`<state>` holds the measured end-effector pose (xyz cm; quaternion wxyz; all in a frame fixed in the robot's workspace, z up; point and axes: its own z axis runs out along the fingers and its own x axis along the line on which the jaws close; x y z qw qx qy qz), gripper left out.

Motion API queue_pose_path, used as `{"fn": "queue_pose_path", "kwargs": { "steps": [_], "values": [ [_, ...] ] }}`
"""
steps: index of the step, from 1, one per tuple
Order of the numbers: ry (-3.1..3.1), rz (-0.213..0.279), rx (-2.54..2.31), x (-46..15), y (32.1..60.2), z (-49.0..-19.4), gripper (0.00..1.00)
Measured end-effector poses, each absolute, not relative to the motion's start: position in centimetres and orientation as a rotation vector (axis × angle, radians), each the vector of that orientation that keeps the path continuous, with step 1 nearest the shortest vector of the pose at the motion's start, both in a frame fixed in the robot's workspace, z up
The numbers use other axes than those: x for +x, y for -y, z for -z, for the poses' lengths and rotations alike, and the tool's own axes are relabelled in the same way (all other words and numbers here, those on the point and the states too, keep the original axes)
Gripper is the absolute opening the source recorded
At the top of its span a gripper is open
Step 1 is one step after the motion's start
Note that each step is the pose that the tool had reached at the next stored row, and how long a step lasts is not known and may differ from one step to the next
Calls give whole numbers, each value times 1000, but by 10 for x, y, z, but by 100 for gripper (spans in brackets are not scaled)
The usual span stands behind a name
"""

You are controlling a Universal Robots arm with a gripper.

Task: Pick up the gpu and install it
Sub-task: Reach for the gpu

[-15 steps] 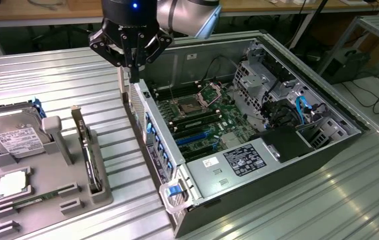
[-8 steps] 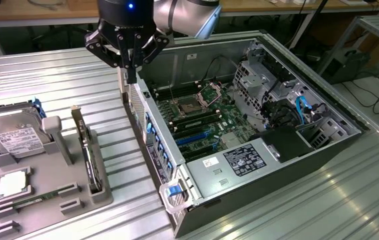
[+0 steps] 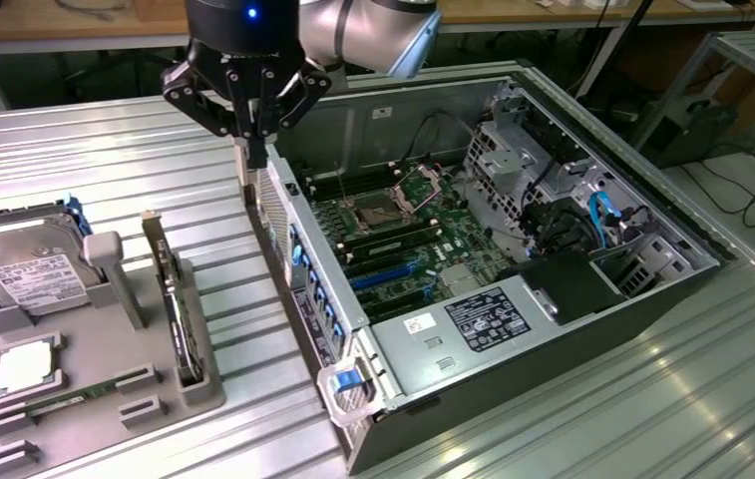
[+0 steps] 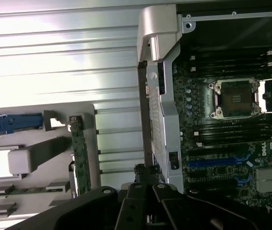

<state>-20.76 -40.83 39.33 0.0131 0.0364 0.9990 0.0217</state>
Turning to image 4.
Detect black expansion slot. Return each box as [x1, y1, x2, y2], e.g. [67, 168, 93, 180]
[188, 146, 245, 157]
[188, 179, 238, 193]

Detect blue expansion slot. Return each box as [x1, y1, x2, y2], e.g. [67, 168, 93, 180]
[189, 158, 237, 169]

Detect green RAM stick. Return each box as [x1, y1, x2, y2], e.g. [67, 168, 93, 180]
[69, 116, 91, 193]
[6, 188, 49, 195]

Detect grey parts rack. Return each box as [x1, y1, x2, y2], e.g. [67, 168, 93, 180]
[0, 103, 100, 214]

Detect RAM slot white latches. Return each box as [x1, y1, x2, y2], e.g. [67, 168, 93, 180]
[193, 124, 272, 137]
[195, 136, 272, 148]
[189, 49, 272, 61]
[189, 61, 272, 73]

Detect silver chipset heatsink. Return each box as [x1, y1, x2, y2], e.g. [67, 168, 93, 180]
[255, 167, 272, 194]

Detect silver open PC case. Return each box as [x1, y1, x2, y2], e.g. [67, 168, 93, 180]
[137, 0, 272, 211]

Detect green Dell motherboard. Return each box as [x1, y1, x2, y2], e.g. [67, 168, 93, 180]
[173, 47, 272, 213]

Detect CPU socket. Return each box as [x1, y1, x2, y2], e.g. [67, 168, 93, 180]
[209, 78, 262, 120]

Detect grey case handle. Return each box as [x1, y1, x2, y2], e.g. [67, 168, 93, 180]
[137, 6, 182, 63]

